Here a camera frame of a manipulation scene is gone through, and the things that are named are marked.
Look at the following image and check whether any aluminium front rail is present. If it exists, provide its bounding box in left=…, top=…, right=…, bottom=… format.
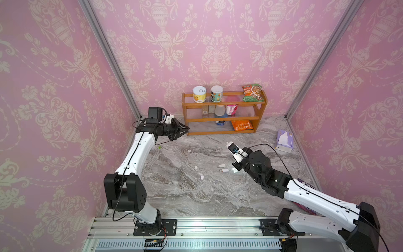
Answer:
left=88, top=214, right=344, bottom=242

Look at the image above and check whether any purple candy bag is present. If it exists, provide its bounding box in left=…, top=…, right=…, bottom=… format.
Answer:
left=293, top=178, right=318, bottom=215

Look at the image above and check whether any wooden shelf rack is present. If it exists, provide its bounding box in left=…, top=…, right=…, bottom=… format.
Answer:
left=182, top=91, right=268, bottom=135

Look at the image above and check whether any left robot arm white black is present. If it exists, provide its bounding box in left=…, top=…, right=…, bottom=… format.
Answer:
left=103, top=107, right=189, bottom=236

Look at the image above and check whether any orange snack bag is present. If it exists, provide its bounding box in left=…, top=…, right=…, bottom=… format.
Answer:
left=232, top=120, right=254, bottom=131

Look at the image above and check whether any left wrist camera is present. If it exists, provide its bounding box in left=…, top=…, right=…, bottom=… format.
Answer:
left=163, top=113, right=174, bottom=125

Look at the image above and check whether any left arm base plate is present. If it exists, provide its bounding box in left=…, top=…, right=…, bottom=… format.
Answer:
left=133, top=219, right=177, bottom=236

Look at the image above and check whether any green red snack packet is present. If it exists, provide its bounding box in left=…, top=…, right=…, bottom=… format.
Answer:
left=242, top=84, right=264, bottom=102

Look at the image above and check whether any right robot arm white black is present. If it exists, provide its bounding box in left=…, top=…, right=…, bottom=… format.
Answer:
left=227, top=143, right=382, bottom=252

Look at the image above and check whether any white plastic bottle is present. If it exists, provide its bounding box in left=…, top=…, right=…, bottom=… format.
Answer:
left=215, top=105, right=225, bottom=117

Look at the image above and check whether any green orange can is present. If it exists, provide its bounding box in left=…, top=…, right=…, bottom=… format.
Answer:
left=211, top=85, right=224, bottom=102

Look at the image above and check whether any yellow white can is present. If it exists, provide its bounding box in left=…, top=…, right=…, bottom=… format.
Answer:
left=193, top=86, right=207, bottom=103

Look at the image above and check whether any purple tissue box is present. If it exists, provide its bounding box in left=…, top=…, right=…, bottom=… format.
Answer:
left=275, top=130, right=294, bottom=153

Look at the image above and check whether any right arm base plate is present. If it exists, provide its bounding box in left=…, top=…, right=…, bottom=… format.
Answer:
left=259, top=218, right=305, bottom=236

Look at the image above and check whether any pink white cup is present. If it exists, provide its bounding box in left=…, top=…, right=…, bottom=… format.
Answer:
left=225, top=105, right=238, bottom=116

